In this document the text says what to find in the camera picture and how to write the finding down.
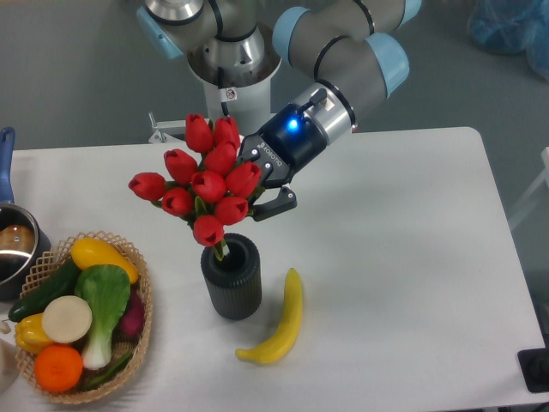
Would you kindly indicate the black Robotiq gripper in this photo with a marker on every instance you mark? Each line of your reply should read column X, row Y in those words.
column 288, row 142

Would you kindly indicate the red tulip bouquet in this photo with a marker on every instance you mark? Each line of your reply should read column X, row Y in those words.
column 209, row 188

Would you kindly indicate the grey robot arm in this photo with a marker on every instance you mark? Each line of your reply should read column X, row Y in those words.
column 293, row 88

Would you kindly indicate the dark grey ribbed vase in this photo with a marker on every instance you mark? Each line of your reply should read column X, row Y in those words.
column 234, row 283

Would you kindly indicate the yellow banana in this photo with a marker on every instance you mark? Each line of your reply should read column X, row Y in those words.
column 281, row 342

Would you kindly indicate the green bok choy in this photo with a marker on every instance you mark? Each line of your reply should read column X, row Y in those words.
column 106, row 289

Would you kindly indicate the purple sweet potato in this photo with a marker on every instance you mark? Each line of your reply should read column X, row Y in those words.
column 132, row 322

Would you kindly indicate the yellow squash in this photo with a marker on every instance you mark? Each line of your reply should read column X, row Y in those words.
column 88, row 252

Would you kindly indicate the green cucumber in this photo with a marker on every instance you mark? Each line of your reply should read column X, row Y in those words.
column 60, row 283

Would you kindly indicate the green chili pepper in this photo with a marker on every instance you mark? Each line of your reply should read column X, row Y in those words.
column 116, row 367

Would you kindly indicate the woven wicker basket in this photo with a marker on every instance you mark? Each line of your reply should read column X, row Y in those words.
column 46, row 265

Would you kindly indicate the orange fruit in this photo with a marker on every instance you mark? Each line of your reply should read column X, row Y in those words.
column 58, row 368

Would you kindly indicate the yellow bell pepper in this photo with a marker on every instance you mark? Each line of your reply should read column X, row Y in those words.
column 30, row 335

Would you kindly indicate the black device at table edge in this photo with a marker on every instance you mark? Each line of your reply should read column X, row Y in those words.
column 534, row 366

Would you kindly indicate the white garlic piece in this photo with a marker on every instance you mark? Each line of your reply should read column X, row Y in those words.
column 4, row 328

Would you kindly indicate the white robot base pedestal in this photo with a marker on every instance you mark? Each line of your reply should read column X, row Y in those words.
column 250, row 106

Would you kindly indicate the blue handled saucepan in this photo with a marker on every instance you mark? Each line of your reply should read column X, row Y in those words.
column 22, row 240

